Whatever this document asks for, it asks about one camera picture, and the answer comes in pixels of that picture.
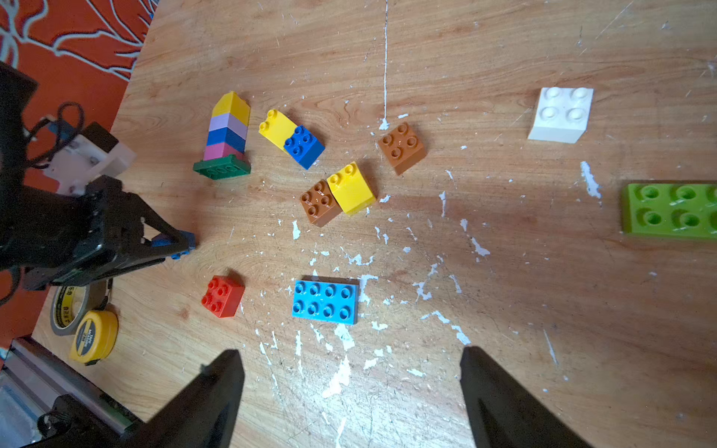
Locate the yellow sloped lego brick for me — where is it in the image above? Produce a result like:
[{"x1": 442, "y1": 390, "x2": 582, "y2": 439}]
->
[{"x1": 212, "y1": 91, "x2": 251, "y2": 126}]

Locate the lime green lego brick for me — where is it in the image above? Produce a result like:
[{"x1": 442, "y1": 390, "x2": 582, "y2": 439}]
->
[{"x1": 621, "y1": 183, "x2": 716, "y2": 241}]

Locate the blue square lego brick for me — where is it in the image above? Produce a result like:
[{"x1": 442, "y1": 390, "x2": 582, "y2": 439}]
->
[{"x1": 207, "y1": 127, "x2": 246, "y2": 153}]

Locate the pink lego brick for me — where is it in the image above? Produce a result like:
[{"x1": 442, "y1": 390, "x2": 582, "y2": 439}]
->
[{"x1": 204, "y1": 143, "x2": 245, "y2": 161}]

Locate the yellow lego brick near brown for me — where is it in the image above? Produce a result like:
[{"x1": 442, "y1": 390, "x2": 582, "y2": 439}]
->
[{"x1": 328, "y1": 162, "x2": 375, "y2": 216}]

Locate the yellow tape measure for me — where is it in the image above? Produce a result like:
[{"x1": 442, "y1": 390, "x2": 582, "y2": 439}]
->
[{"x1": 69, "y1": 310, "x2": 119, "y2": 366}]

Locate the brown sloped lego brick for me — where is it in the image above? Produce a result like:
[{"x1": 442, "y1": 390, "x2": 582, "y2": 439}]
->
[{"x1": 378, "y1": 121, "x2": 428, "y2": 175}]

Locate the blue lego brick far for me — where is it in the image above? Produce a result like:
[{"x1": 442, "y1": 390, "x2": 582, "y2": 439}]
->
[{"x1": 284, "y1": 126, "x2": 325, "y2": 170}]

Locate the lilac lego brick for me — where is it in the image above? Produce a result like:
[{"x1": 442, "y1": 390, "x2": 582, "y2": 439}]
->
[{"x1": 208, "y1": 113, "x2": 248, "y2": 140}]

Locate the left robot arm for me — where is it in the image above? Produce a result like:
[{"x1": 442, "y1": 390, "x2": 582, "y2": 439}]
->
[{"x1": 1, "y1": 65, "x2": 190, "y2": 290}]

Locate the red lego brick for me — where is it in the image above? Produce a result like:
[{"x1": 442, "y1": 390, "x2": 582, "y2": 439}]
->
[{"x1": 201, "y1": 276, "x2": 245, "y2": 318}]

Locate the yellow lego brick far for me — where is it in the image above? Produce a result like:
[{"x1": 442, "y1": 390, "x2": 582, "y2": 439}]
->
[{"x1": 259, "y1": 109, "x2": 297, "y2": 152}]

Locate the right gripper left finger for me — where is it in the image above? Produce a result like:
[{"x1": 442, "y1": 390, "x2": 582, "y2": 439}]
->
[{"x1": 120, "y1": 349, "x2": 245, "y2": 447}]

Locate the white lego brick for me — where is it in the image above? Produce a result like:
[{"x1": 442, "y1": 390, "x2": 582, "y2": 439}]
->
[{"x1": 528, "y1": 87, "x2": 594, "y2": 144}]

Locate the tape roll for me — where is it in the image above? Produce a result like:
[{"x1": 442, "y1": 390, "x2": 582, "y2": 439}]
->
[{"x1": 50, "y1": 279, "x2": 113, "y2": 336}]

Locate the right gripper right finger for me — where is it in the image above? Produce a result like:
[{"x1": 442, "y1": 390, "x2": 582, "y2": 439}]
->
[{"x1": 460, "y1": 346, "x2": 589, "y2": 447}]

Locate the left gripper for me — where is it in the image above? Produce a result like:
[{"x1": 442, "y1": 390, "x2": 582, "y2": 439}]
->
[{"x1": 1, "y1": 175, "x2": 190, "y2": 290}]

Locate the light blue long lego brick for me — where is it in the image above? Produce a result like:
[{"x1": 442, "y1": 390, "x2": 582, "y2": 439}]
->
[{"x1": 291, "y1": 280, "x2": 359, "y2": 326}]

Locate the dark green lego plate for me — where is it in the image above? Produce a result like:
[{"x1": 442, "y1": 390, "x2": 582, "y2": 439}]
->
[{"x1": 193, "y1": 155, "x2": 251, "y2": 180}]

